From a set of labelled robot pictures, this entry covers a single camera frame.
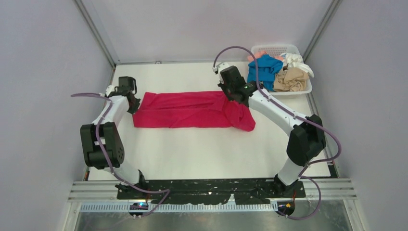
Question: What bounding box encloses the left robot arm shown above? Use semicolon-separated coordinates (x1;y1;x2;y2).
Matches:
73;77;148;199

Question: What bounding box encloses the beige t shirt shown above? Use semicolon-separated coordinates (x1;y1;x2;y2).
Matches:
273;67;309;92

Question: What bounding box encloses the aluminium frame rail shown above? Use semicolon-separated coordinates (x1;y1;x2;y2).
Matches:
68;178;357;203

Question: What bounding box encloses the white plastic basket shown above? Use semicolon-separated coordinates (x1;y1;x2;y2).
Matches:
247;45;312;95

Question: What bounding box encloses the blue t shirt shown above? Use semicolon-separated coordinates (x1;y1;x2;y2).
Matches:
257;54;283;91

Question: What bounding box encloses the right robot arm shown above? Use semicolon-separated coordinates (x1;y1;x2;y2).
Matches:
213;63;326;198

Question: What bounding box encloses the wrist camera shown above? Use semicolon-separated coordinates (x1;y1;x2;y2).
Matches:
105;85;115;98
212;62;230;74

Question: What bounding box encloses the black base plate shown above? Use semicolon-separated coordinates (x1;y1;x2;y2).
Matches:
115;178;306;205

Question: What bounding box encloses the white t shirt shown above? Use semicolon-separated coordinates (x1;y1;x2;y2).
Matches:
280;53;315;77

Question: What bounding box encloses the slotted cable duct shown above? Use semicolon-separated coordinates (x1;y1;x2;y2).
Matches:
79;201;278;213

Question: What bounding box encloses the magenta t shirt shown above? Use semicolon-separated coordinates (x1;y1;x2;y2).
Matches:
133;91;255;132

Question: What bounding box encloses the salmon pink t shirt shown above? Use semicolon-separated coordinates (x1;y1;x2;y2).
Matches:
247;51;284;62

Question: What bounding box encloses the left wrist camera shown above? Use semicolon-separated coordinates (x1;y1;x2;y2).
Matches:
105;85;115;98

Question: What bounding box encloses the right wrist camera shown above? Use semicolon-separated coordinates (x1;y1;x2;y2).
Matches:
212;62;230;74

